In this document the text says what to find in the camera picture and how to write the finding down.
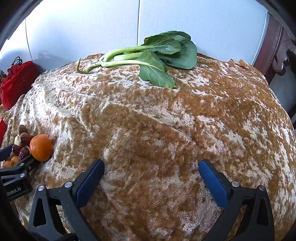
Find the brown velvet blanket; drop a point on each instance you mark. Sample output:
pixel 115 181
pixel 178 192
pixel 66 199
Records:
pixel 150 127

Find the pale pastry piece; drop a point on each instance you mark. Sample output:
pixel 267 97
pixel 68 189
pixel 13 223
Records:
pixel 17 140

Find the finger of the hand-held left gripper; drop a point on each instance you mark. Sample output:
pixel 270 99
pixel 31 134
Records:
pixel 5 151
pixel 16 170

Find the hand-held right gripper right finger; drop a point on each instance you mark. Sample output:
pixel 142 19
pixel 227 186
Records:
pixel 212 180

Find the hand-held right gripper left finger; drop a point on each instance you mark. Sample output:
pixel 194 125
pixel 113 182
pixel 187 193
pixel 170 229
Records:
pixel 91 183

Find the red date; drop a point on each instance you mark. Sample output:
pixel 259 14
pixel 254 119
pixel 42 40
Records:
pixel 24 153
pixel 16 149
pixel 26 139

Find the red cardboard box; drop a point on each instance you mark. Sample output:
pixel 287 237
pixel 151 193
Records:
pixel 2 129

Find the brown longan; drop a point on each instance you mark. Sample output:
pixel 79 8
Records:
pixel 22 129

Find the orange tangerine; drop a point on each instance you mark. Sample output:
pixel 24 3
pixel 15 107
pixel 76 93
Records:
pixel 41 147

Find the dark wooden furniture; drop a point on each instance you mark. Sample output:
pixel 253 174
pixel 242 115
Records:
pixel 275 46

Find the green bok choy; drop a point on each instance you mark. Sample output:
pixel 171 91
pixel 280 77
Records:
pixel 161 46

